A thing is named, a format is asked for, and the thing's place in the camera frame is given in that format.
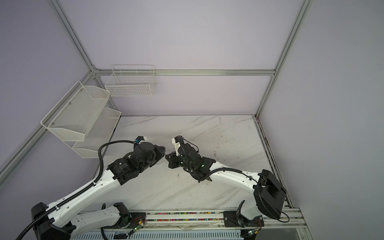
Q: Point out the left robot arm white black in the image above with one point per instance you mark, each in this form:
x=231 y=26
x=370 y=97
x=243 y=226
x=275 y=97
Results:
x=109 y=178

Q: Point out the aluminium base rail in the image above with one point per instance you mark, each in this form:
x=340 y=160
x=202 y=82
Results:
x=180 y=220

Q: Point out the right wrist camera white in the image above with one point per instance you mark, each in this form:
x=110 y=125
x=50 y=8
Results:
x=178 y=142

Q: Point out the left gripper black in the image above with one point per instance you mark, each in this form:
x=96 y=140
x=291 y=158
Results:
x=160 y=153

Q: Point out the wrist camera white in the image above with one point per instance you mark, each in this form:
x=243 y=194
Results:
x=178 y=142
x=141 y=139

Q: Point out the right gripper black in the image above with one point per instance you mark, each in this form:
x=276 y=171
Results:
x=171 y=160

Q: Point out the white wire basket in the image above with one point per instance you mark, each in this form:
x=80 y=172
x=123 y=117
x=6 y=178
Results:
x=131 y=81

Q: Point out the white mesh shelf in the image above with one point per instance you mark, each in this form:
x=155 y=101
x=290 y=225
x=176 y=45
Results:
x=100 y=133
x=73 y=117

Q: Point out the upper white mesh shelf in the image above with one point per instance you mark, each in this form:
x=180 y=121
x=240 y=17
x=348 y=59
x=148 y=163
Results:
x=73 y=117

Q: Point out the lower white mesh shelf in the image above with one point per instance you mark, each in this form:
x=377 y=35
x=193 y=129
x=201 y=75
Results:
x=100 y=133

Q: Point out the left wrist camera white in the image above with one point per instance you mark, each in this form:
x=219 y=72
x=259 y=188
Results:
x=141 y=139

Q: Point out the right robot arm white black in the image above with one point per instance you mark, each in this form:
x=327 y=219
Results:
x=268 y=192

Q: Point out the aluminium frame profile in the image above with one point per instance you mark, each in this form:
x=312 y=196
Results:
x=14 y=161

